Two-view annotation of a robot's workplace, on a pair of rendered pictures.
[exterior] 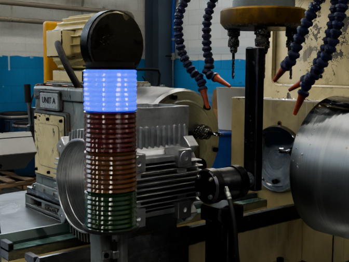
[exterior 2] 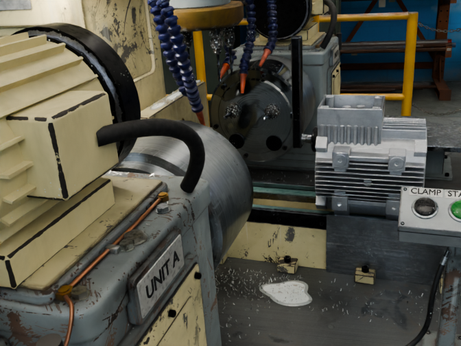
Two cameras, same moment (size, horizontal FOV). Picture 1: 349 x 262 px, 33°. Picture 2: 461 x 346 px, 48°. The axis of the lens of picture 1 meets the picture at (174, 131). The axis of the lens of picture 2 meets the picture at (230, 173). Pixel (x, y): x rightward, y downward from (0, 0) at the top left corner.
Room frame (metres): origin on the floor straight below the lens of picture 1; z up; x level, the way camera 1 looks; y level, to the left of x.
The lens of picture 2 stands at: (1.78, 0.78, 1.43)
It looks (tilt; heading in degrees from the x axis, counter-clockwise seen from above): 23 degrees down; 240
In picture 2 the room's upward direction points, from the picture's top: 4 degrees counter-clockwise
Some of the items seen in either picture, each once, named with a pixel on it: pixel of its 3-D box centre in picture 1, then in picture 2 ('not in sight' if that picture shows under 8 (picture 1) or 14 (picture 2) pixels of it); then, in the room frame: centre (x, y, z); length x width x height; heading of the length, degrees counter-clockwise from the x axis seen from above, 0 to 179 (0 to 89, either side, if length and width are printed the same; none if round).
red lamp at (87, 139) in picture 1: (110, 129); not in sight; (0.67, 0.07, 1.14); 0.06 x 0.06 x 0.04
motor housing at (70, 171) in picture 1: (128, 179); (370, 165); (1.05, 0.08, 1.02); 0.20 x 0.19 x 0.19; 131
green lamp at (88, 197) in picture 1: (110, 208); not in sight; (0.67, 0.07, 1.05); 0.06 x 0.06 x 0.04
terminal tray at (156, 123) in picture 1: (145, 125); (351, 119); (1.07, 0.05, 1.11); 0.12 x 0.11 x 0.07; 131
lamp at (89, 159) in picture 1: (110, 169); not in sight; (0.67, 0.07, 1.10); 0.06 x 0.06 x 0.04
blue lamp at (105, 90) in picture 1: (110, 89); not in sight; (0.67, 0.07, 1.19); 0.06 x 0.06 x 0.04
